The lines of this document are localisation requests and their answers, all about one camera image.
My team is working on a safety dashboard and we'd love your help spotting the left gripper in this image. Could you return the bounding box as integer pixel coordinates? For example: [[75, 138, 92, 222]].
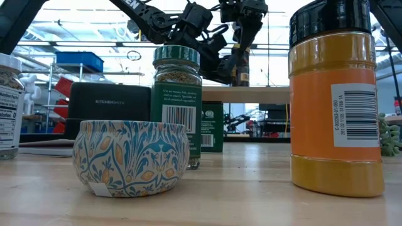
[[200, 34, 237, 85]]

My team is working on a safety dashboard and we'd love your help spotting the red storage bin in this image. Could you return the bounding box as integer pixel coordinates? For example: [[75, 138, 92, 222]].
[[53, 99, 70, 119], [55, 77, 73, 98], [52, 121, 67, 134]]

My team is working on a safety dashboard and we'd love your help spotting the raised wooden shelf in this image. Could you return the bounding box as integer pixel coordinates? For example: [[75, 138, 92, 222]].
[[202, 86, 291, 105]]

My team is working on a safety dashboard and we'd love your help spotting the dark background workbench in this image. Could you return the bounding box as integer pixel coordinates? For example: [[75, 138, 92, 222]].
[[251, 103, 291, 139]]

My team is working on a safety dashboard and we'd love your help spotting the blue storage bin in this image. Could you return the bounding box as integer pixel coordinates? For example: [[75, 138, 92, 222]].
[[55, 51, 105, 73]]

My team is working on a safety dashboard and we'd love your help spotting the potted succulent plant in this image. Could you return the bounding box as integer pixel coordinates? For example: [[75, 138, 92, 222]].
[[378, 112, 402, 157]]

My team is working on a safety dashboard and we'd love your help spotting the dark green spice tin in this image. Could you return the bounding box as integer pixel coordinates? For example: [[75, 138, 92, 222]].
[[200, 100, 225, 154]]

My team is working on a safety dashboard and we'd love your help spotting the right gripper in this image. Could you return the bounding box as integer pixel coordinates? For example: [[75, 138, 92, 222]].
[[219, 0, 269, 53]]

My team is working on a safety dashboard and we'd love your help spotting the landscape cover book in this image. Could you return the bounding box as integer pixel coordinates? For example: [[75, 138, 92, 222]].
[[18, 139, 76, 158]]

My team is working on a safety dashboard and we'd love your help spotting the black toaster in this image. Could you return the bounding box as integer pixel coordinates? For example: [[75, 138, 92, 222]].
[[64, 82, 152, 141]]

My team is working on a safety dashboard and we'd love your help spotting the black-lid orange spice jar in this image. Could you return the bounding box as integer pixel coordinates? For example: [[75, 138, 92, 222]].
[[288, 0, 386, 198]]

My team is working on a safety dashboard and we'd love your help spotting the yellow-lid spice jar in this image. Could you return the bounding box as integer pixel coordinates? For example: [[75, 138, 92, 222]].
[[232, 46, 251, 88]]

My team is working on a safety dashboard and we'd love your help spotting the green-lid spice jar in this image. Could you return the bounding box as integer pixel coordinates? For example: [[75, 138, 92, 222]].
[[149, 45, 204, 171]]

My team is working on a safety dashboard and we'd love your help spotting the hanging black ring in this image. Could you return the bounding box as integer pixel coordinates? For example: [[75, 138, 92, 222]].
[[126, 50, 143, 62]]

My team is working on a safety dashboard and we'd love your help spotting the white robot figure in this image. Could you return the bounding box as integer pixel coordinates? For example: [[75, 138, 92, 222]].
[[18, 73, 41, 116]]

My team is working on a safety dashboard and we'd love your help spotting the metal shelving rack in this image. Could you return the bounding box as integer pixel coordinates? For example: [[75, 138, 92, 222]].
[[42, 62, 145, 134]]

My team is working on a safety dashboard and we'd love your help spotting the black table frame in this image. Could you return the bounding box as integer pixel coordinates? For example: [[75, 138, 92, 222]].
[[19, 133, 291, 144]]

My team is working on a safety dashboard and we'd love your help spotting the black ceiling spotlight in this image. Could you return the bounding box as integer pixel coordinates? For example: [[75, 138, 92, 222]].
[[127, 19, 142, 35]]

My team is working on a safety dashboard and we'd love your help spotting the thin black pole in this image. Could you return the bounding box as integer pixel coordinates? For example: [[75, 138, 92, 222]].
[[266, 6, 271, 88]]

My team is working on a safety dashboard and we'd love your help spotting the white-lid spice jar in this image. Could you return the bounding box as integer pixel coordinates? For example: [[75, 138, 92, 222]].
[[0, 52, 26, 161]]

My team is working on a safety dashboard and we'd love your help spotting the floral candle tin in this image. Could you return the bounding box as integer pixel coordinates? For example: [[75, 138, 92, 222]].
[[72, 120, 191, 198]]

